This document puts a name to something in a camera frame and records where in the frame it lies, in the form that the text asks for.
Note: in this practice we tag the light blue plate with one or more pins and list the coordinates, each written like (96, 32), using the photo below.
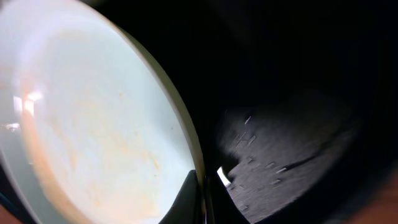
(92, 128)

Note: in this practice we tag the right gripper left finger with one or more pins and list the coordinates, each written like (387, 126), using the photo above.
(186, 208)

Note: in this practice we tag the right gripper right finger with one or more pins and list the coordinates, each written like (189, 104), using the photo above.
(220, 209)

